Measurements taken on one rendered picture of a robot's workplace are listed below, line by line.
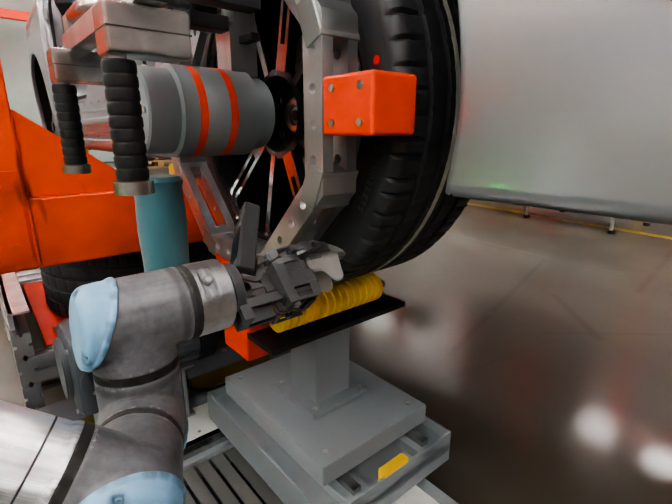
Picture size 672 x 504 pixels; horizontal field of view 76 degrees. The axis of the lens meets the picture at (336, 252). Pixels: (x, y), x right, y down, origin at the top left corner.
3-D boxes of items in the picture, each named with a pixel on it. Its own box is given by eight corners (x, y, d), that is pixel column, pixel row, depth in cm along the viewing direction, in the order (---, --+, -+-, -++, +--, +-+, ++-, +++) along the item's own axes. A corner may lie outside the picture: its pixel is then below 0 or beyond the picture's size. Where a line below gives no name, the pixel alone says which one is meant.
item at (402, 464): (448, 462, 99) (451, 426, 97) (327, 558, 77) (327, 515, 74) (316, 373, 136) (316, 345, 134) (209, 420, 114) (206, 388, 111)
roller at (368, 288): (392, 299, 90) (393, 273, 88) (270, 342, 71) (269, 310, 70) (372, 292, 94) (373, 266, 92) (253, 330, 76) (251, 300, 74)
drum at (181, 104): (280, 155, 74) (277, 68, 71) (153, 160, 61) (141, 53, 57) (241, 152, 85) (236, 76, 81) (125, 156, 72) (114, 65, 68)
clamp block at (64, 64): (115, 83, 75) (111, 50, 73) (55, 80, 69) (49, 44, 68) (108, 86, 79) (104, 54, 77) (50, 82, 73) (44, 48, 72)
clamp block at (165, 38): (193, 59, 50) (189, 8, 48) (108, 50, 44) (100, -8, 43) (177, 64, 54) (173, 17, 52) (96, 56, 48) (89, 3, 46)
